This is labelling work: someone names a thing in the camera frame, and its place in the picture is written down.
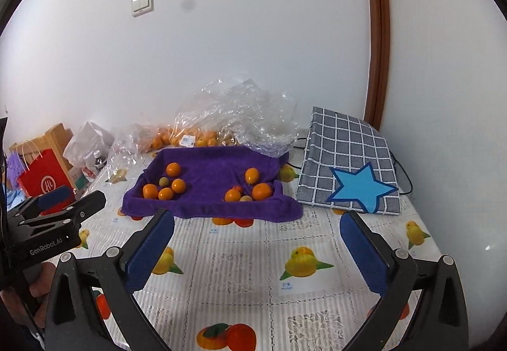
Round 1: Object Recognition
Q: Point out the white light switch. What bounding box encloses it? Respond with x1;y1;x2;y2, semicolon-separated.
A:
131;0;154;18

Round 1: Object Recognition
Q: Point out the clear bag of oranges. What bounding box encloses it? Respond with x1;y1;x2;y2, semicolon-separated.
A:
148;124;222;151

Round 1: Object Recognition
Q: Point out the empty clear plastic bag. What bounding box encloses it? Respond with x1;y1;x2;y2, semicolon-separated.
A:
106;123;159;186

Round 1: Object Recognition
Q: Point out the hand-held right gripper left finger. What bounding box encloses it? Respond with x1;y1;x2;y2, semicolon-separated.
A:
42;209;177;351

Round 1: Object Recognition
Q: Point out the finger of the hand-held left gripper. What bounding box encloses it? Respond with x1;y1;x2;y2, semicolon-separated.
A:
18;190;107;236
7;185;77;222

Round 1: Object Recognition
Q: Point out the green and white carton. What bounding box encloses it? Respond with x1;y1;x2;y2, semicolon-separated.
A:
73;166;98;190

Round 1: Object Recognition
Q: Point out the fruit print lace tablecloth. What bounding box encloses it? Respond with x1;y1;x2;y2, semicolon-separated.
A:
51;147;450;351

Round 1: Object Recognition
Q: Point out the purple towel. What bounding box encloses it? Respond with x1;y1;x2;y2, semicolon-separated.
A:
121;146;304;223

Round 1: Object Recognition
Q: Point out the red paper bag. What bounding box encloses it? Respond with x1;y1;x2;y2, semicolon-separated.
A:
16;139;78;198

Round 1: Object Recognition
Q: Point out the clear bag of brown fruit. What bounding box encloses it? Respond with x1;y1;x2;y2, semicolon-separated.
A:
174;77;300;158

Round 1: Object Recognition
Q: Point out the black cable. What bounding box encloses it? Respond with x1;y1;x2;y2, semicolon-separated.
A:
390;149;415;197

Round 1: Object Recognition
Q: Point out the white plastic bag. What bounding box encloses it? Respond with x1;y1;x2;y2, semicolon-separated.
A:
63;121;115;169

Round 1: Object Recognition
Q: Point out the person's left hand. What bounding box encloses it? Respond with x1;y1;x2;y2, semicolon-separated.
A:
22;262;60;322

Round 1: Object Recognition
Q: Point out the cardboard box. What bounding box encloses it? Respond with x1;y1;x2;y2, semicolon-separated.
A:
10;123;77;179

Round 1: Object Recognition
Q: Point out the purple fuzzy object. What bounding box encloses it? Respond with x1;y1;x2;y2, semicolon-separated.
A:
5;153;27;190

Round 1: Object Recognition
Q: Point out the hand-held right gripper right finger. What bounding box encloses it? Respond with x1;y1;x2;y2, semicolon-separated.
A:
338;210;470;351

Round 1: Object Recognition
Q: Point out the brown wooden door frame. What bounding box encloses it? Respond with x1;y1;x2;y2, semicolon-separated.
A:
358;0;393;131

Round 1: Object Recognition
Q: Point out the large orange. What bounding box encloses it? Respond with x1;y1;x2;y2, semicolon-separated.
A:
252;182;274;201

